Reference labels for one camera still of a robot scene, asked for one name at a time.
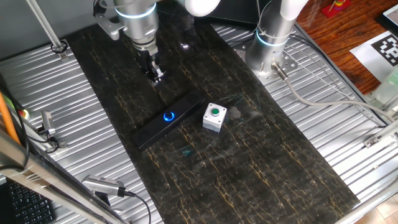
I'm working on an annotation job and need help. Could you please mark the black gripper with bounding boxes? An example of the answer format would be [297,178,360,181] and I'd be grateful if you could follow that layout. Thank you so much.
[137,45,165,85]

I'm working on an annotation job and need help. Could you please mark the black speaker bar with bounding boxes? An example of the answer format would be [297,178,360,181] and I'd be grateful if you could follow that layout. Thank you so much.
[130,90,206,152]

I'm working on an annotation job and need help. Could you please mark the white box with green button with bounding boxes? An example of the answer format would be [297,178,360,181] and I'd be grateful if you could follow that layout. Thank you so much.
[202,102,228,133]

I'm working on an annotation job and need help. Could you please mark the dark marble pattern mat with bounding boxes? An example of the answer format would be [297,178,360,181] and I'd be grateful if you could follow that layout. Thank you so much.
[65,1,361,224]

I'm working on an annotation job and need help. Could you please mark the orange pole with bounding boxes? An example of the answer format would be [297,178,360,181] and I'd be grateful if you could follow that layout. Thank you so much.
[0,91,21,146]

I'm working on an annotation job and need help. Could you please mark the black keyboard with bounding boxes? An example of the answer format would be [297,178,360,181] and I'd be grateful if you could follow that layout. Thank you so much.
[6,182,57,224]

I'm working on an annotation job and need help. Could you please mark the white sheet with black marker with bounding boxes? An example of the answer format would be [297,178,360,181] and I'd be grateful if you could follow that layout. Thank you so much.
[349,30,398,83]

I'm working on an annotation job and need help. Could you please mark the translucent plastic container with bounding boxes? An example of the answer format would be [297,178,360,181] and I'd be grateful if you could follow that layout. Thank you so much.
[371,67,398,108]

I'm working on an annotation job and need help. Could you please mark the dark tablet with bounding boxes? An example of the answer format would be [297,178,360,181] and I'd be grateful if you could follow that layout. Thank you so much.
[374,3,398,30]

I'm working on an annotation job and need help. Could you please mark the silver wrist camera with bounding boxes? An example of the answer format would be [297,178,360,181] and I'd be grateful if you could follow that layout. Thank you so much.
[94,12,127,41]

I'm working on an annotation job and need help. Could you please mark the aluminium pole with black ring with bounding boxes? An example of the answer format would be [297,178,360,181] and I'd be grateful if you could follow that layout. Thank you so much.
[26,0,68,60]

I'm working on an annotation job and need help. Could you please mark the silver camera on black stand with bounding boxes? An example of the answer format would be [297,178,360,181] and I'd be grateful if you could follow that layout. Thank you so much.
[81,174,127,206]

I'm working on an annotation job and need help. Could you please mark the black camera cable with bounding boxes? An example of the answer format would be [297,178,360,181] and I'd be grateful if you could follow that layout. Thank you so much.
[124,191,152,224]

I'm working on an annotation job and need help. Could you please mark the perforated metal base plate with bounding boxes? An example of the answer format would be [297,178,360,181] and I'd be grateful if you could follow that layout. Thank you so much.
[233,43,299,86]

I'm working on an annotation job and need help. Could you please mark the aluminium frame beam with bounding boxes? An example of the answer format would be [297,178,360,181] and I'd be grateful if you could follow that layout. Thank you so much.
[0,129,128,224]

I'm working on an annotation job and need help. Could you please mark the thick grey base cable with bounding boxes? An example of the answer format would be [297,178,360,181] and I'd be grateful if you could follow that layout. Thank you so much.
[271,62,398,124]

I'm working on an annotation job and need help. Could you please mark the red ring stacking toy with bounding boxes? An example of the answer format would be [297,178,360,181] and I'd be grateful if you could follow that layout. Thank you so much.
[321,0,352,19]

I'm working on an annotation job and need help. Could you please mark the aluminium rail with bracket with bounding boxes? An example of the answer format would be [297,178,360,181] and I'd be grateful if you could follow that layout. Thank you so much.
[363,119,398,149]

